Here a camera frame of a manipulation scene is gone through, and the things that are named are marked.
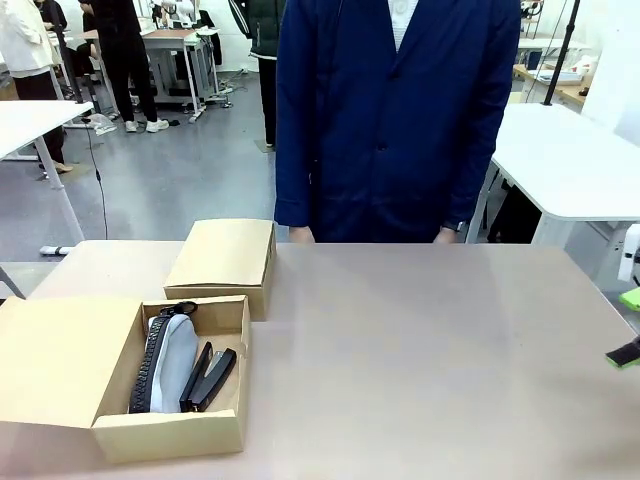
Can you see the small brown cardboard box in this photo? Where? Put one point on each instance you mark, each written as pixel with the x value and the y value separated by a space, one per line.
pixel 220 255

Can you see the grey CAMPUS pencil case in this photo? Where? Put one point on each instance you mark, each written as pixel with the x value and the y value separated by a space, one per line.
pixel 172 360

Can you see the background person in black clothes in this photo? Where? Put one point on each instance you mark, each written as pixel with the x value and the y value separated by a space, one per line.
pixel 125 50

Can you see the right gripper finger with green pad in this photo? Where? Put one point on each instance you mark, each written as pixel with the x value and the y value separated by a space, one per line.
pixel 624 356
pixel 631 299

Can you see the person's right forearm blue sleeve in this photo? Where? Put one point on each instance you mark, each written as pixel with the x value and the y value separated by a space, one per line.
pixel 295 190

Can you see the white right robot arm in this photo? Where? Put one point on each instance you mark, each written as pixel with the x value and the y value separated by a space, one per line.
pixel 629 260

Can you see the clear plastic bag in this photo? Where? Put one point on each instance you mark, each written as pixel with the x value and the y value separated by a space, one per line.
pixel 102 124

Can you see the background person in striped jacket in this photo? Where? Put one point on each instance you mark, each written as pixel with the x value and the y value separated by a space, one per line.
pixel 265 45

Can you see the person's left forearm blue sleeve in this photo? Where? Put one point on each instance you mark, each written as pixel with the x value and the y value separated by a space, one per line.
pixel 472 190

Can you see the person's left hand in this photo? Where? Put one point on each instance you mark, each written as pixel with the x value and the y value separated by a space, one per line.
pixel 445 236

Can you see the person's right hand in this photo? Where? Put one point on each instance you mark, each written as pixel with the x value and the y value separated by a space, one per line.
pixel 302 235

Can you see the wooden background table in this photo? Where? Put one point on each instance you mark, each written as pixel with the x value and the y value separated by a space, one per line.
pixel 565 87

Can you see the person torso in blue coat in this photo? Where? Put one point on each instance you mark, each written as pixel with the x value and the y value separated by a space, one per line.
pixel 395 125

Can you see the white table with metal legs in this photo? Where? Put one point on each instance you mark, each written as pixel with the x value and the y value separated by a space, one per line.
pixel 30 125

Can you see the large white table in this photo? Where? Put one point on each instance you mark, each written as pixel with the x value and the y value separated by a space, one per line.
pixel 560 160

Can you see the large brown cardboard box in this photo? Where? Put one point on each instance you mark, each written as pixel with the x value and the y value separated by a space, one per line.
pixel 60 360

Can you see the black stapler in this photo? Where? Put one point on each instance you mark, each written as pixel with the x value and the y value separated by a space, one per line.
pixel 210 380

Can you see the background person in white top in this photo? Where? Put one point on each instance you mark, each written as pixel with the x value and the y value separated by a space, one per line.
pixel 25 45

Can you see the grey background desk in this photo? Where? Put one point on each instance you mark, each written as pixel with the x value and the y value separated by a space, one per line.
pixel 175 55

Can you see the black tripod stand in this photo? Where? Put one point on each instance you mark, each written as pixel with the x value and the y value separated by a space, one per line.
pixel 560 55

